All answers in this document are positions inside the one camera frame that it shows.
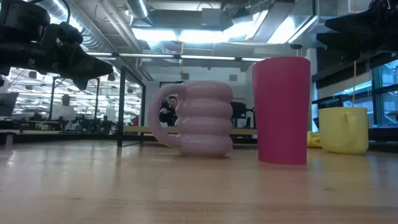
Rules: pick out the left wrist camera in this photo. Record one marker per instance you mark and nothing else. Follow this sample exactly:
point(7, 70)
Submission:
point(21, 15)

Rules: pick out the silver ceiling duct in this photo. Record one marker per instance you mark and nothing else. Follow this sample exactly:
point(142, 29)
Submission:
point(93, 40)

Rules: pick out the lilac ribbed mug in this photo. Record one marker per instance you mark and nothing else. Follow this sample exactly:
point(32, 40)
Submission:
point(203, 118)

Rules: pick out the magenta tall plastic cup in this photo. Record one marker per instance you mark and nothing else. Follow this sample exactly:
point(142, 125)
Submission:
point(281, 109)

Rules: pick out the yellow cloth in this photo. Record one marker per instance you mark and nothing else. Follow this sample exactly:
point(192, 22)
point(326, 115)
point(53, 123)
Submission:
point(312, 140)

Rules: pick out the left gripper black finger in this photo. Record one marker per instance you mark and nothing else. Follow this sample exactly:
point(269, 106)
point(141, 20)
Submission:
point(84, 67)
point(81, 83)

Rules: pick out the long ceiling light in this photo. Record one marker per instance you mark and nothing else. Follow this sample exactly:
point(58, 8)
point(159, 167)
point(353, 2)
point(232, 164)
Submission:
point(149, 55)

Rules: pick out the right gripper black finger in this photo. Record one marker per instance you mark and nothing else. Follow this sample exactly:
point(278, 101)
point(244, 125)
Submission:
point(357, 43)
point(363, 21)

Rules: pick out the person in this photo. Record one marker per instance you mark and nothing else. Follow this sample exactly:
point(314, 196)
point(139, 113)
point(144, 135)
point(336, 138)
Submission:
point(63, 112)
point(169, 109)

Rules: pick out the yellow mug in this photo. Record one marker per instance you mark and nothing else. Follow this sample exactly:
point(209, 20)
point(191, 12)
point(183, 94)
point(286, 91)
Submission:
point(339, 130)

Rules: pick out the dark computer monitor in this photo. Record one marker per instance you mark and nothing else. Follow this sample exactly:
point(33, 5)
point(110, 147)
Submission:
point(7, 104)

